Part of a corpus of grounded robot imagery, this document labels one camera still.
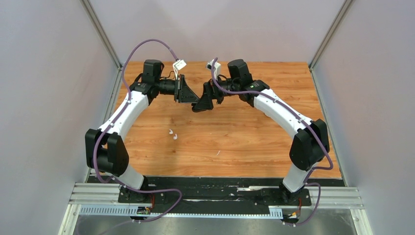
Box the right aluminium frame post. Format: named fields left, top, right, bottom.
left=308, top=0, right=355, bottom=71

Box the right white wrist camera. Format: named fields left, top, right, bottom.
left=206, top=58, right=221, bottom=80

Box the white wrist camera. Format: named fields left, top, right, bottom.
left=206, top=58, right=221, bottom=80
left=172, top=59, right=187, bottom=79

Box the aluminium frame post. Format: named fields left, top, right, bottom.
left=308, top=0, right=355, bottom=71
left=80, top=0, right=122, bottom=70

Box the left aluminium frame post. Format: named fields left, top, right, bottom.
left=80, top=0, right=122, bottom=70

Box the white slotted cable duct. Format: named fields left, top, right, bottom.
left=79, top=206, right=283, bottom=219

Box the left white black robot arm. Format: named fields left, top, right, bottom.
left=85, top=59, right=199, bottom=202

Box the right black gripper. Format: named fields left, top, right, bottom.
left=196, top=73, right=240, bottom=109

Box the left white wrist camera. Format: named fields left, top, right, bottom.
left=172, top=59, right=187, bottom=79

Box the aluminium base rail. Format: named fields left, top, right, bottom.
left=69, top=183, right=364, bottom=209

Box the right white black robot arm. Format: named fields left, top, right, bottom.
left=192, top=59, right=329, bottom=205

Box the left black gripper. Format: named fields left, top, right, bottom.
left=155, top=74, right=199, bottom=104

